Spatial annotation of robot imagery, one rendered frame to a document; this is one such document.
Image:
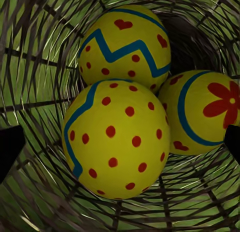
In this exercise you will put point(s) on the easter egg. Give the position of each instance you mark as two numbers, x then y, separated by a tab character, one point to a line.
116	138
200	105
128	42

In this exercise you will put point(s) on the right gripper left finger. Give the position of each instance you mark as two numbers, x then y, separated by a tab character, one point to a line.
12	142

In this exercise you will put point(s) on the wicker basket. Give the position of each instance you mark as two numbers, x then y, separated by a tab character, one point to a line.
220	52

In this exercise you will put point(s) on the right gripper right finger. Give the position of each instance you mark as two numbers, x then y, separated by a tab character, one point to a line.
232	141

